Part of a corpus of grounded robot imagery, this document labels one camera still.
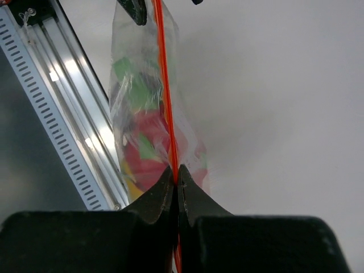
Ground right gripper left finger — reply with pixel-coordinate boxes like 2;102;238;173
1;169;174;272

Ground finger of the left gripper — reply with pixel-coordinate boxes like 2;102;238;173
118;0;147;26
192;0;204;5

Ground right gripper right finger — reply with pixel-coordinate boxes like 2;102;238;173
177;166;350;272

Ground fake yellow mango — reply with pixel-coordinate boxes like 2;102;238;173
121;160;143;202

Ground fake red dragon fruit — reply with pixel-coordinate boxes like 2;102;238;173
112;56;208;194

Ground clear zip top bag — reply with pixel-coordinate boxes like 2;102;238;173
109;1;210;201

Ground aluminium mounting rail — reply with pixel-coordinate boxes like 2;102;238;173
10;1;129;210

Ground white slotted cable duct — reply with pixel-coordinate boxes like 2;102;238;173
1;7;109;211

